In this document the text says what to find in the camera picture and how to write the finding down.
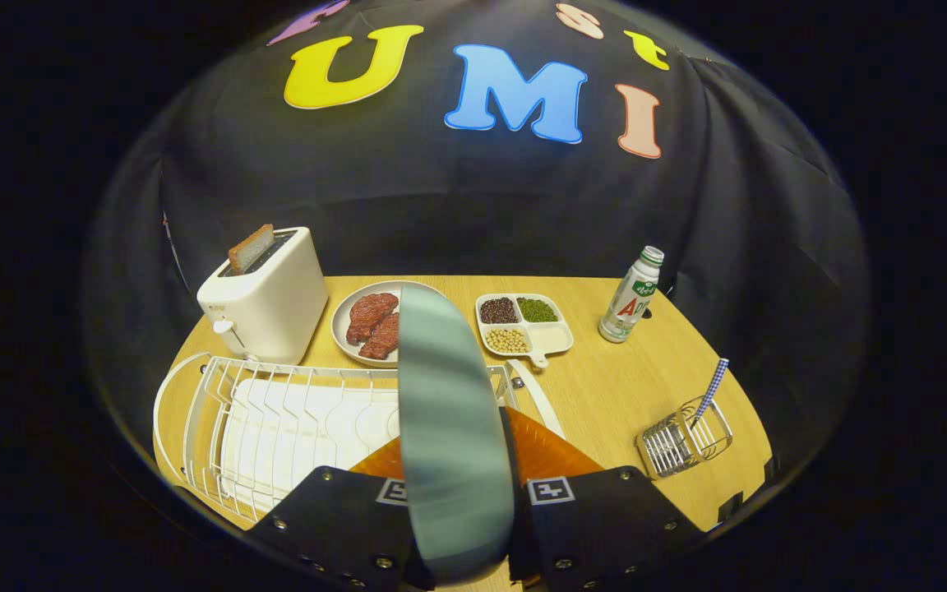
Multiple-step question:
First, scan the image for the pale green plate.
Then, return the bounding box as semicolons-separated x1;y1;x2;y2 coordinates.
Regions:
398;284;515;586

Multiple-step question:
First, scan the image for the white drink bottle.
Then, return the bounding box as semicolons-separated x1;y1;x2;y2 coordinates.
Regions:
598;246;665;344

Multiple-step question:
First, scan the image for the pile of yellow soybeans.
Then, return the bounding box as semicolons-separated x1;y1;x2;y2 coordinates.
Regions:
486;328;530;354

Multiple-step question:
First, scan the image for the red meat piece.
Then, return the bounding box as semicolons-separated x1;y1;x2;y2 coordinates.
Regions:
358;312;402;361
346;293;400;345

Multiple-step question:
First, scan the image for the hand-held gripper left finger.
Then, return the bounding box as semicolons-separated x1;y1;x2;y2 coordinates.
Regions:
245;436;435;592

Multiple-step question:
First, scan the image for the beige round plate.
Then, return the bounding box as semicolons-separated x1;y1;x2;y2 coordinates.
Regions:
331;280;448;368

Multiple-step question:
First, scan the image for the brown toast slice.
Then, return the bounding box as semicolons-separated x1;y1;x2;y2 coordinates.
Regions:
228;224;275;275

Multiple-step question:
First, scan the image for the black backdrop cloth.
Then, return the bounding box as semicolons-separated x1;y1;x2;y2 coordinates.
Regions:
83;0;869;494

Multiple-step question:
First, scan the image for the metal wire basket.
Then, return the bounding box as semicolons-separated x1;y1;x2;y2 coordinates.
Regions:
635;395;734;479

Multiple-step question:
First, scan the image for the white wire dish rack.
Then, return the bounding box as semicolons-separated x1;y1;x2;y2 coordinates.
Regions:
153;352;566;527

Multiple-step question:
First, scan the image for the white drip tray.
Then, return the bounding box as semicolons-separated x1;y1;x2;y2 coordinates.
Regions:
219;378;402;515

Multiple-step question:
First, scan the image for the white divided tray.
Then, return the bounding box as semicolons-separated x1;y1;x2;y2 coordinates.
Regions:
475;293;575;369

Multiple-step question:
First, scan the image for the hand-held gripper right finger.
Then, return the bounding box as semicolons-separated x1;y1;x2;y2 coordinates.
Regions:
497;405;706;592

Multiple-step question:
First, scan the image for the white toaster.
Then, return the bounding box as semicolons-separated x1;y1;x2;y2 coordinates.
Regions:
196;227;330;366

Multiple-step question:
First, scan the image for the blue checked handle spoon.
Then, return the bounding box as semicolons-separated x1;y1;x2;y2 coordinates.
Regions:
691;358;730;428

